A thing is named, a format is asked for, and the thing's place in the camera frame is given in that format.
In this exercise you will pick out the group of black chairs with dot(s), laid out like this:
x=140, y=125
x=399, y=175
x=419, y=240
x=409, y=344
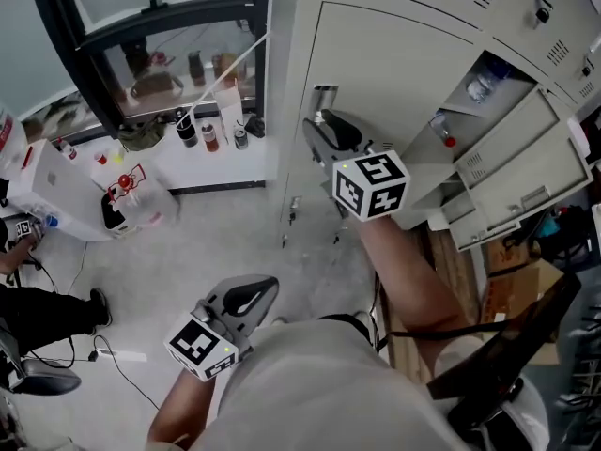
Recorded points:
x=587, y=369

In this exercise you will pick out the brown red bottle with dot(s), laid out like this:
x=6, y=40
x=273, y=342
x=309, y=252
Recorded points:
x=210, y=141

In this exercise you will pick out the clear bottle blue cap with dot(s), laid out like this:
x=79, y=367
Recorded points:
x=483, y=85

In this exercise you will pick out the white paper bag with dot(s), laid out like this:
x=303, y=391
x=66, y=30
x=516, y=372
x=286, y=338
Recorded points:
x=230, y=111

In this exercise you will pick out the brown wooden slat pallet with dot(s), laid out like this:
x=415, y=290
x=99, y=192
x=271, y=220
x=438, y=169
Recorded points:
x=451, y=270

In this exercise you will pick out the large white box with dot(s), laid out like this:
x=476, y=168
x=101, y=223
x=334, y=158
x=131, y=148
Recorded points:
x=578, y=134

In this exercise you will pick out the person's left forearm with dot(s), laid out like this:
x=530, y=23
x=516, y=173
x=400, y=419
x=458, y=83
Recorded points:
x=183, y=407

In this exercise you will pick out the open brown cardboard box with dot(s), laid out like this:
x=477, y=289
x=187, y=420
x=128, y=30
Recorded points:
x=512, y=294

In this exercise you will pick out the silver drink can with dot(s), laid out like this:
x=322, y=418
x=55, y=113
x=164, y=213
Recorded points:
x=240, y=140

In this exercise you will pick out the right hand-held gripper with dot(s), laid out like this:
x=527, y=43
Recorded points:
x=371, y=186

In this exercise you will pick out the small red-labelled bottle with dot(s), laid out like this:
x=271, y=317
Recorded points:
x=69, y=150

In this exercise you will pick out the person's right forearm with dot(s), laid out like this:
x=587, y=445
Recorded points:
x=408, y=280

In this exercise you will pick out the closed red-printed cardboard box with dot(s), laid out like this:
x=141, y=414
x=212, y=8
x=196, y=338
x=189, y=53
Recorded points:
x=507, y=259

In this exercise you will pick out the black tablet screen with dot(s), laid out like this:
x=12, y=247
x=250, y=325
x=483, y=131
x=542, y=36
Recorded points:
x=516, y=336

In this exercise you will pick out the black cloth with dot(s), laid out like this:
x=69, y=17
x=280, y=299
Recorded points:
x=256, y=127

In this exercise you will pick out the person's left white shoe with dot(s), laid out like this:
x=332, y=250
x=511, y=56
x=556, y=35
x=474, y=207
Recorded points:
x=280, y=321

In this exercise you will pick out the person's black trousers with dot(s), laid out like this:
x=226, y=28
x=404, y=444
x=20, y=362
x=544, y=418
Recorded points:
x=357, y=329

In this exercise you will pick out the person's white shirt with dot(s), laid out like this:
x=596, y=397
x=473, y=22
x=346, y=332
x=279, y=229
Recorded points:
x=319, y=393

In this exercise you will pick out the red cup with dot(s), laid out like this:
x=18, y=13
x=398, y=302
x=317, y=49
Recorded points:
x=100, y=159

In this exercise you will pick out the person's white shoe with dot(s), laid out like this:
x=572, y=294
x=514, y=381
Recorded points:
x=364, y=318
x=280, y=321

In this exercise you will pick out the clear bottle red cap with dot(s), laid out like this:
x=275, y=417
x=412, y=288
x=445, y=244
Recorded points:
x=441, y=127

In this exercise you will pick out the teal bag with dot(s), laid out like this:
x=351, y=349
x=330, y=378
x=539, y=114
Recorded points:
x=549, y=226

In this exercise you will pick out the small white black-faced device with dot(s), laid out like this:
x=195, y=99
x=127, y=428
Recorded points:
x=112, y=214

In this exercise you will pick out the black tablet mount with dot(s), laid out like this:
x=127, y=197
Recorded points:
x=488, y=407

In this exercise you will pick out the small yellow item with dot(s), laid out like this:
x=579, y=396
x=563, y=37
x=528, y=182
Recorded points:
x=117, y=159

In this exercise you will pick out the clear jug red cap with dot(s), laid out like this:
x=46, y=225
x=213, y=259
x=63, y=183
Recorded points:
x=150, y=200

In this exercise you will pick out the green camouflage bag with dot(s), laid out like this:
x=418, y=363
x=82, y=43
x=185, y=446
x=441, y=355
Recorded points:
x=141, y=138

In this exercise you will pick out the grey metal locker cabinet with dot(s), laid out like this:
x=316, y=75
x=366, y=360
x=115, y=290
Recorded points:
x=293, y=87

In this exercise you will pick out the black window frame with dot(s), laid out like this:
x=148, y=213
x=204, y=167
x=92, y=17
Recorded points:
x=68, y=31

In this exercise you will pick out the person's right white shoe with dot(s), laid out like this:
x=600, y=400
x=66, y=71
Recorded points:
x=364, y=318

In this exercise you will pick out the black tumbler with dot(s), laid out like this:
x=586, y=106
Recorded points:
x=188, y=134

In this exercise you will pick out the grey metal locker door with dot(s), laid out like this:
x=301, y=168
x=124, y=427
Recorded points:
x=516, y=167
x=488, y=240
x=399, y=73

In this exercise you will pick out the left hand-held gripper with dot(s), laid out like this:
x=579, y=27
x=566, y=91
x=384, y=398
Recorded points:
x=195, y=346

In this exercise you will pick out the grey office chair seat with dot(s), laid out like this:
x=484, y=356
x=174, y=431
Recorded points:
x=47, y=378

